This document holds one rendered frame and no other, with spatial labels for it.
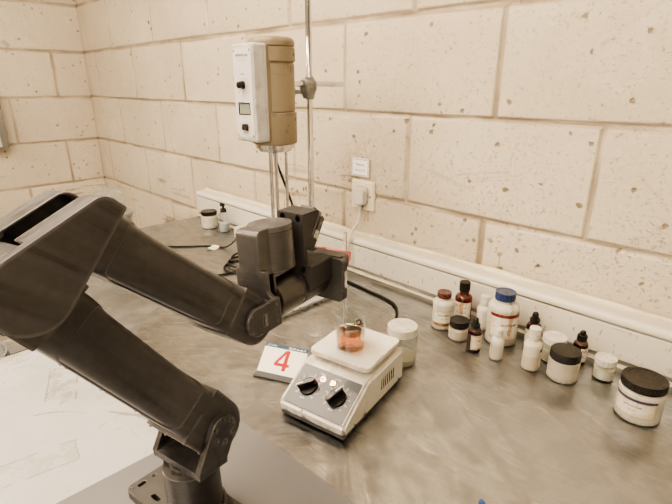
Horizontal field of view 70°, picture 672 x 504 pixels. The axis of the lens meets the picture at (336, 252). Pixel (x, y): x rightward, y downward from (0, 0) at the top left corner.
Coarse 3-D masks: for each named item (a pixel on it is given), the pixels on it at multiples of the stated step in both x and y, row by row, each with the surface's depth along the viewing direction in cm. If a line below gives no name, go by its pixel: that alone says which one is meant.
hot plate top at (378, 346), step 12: (372, 336) 87; (384, 336) 87; (312, 348) 83; (324, 348) 83; (336, 348) 83; (372, 348) 83; (384, 348) 83; (336, 360) 80; (348, 360) 79; (360, 360) 79; (372, 360) 79
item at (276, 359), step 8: (264, 352) 93; (272, 352) 93; (280, 352) 92; (288, 352) 92; (296, 352) 91; (264, 360) 92; (272, 360) 92; (280, 360) 91; (288, 360) 91; (296, 360) 91; (264, 368) 91; (272, 368) 91; (280, 368) 90; (288, 368) 90; (296, 368) 90
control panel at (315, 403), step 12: (300, 372) 81; (312, 372) 81; (324, 372) 80; (324, 384) 78; (336, 384) 78; (348, 384) 77; (360, 384) 77; (288, 396) 79; (300, 396) 78; (312, 396) 78; (324, 396) 77; (348, 396) 76; (312, 408) 76; (324, 408) 76; (336, 408) 75; (348, 408) 74; (336, 420) 74
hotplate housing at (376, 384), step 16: (400, 352) 86; (320, 368) 81; (336, 368) 80; (384, 368) 81; (400, 368) 87; (368, 384) 77; (384, 384) 82; (368, 400) 78; (304, 416) 77; (320, 416) 75; (352, 416) 74; (336, 432) 73
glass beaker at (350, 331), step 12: (336, 312) 82; (348, 312) 83; (360, 312) 82; (336, 324) 81; (348, 324) 79; (360, 324) 79; (336, 336) 81; (348, 336) 79; (360, 336) 80; (348, 348) 80; (360, 348) 81
